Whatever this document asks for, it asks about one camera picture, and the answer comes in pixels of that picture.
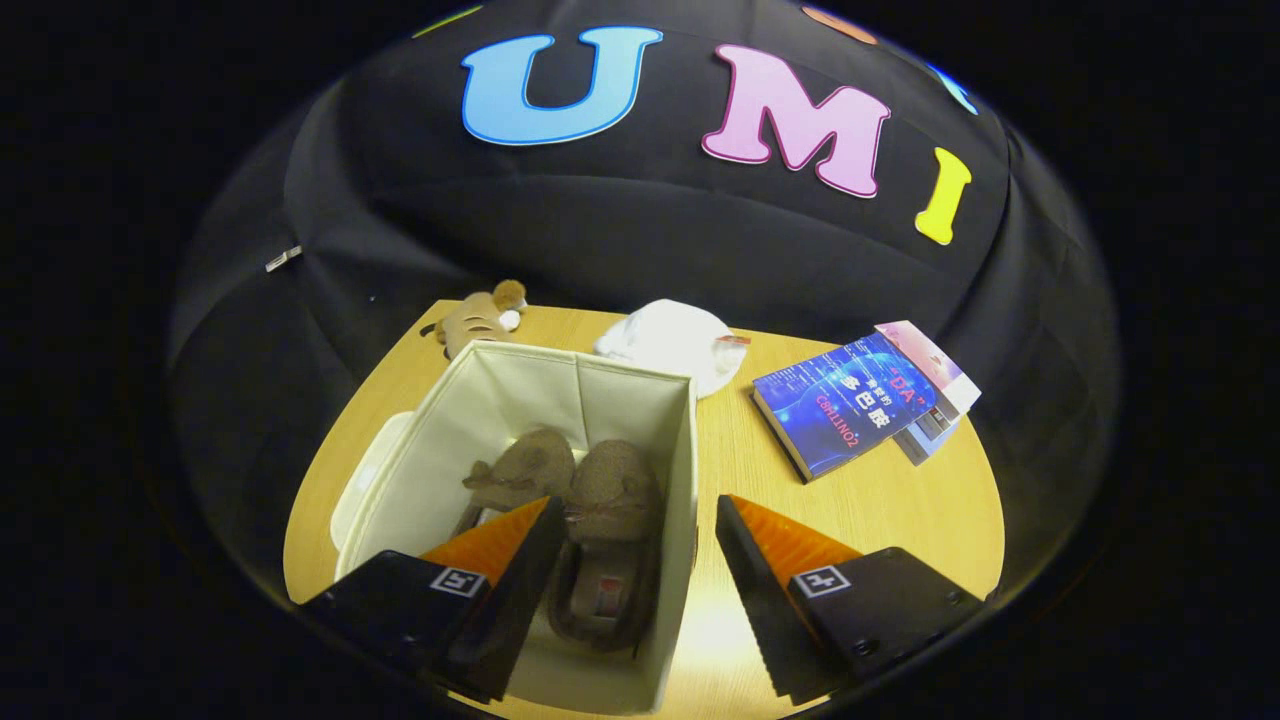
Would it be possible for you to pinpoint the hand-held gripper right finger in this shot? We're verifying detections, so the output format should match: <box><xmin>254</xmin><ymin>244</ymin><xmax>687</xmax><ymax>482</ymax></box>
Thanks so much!
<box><xmin>715</xmin><ymin>493</ymin><xmax>991</xmax><ymax>707</ymax></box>

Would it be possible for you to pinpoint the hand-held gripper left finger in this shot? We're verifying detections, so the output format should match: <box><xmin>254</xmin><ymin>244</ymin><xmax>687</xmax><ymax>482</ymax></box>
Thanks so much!
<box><xmin>298</xmin><ymin>496</ymin><xmax>569</xmax><ymax>704</ymax></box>

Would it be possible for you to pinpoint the brown fuzzy shoe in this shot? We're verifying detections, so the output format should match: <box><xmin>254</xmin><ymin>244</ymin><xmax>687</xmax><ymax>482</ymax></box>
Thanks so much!
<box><xmin>455</xmin><ymin>428</ymin><xmax>577</xmax><ymax>536</ymax></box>
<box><xmin>545</xmin><ymin>440</ymin><xmax>663</xmax><ymax>653</ymax></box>

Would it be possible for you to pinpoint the fabric storage box with lid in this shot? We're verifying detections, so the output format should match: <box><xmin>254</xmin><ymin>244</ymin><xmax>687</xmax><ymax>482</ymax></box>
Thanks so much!
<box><xmin>330</xmin><ymin>340</ymin><xmax>699</xmax><ymax>716</ymax></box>

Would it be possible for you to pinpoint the blue book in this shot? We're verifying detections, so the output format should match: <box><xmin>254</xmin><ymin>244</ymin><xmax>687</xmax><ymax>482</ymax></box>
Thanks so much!
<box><xmin>752</xmin><ymin>333</ymin><xmax>942</xmax><ymax>485</ymax></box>

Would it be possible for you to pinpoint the grey book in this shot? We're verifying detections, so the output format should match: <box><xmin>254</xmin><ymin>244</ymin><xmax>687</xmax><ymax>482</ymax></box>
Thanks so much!
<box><xmin>893</xmin><ymin>405</ymin><xmax>963</xmax><ymax>467</ymax></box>

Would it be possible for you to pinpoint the brown plush toy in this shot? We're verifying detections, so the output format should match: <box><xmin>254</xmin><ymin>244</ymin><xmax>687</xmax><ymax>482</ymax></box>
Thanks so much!
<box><xmin>420</xmin><ymin>280</ymin><xmax>528</xmax><ymax>360</ymax></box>

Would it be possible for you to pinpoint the pink book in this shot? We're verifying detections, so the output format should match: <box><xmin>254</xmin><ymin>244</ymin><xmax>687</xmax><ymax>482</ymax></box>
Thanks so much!
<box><xmin>875</xmin><ymin>320</ymin><xmax>982</xmax><ymax>414</ymax></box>

